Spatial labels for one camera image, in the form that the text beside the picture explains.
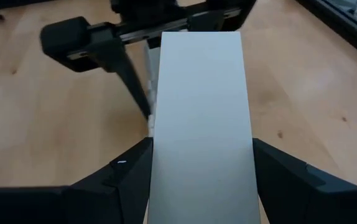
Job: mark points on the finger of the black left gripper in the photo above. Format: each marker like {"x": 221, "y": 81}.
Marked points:
{"x": 116, "y": 59}
{"x": 206, "y": 23}

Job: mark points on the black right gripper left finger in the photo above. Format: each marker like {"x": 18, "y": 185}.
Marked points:
{"x": 88, "y": 202}

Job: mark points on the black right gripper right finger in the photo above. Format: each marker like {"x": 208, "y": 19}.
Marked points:
{"x": 306, "y": 202}

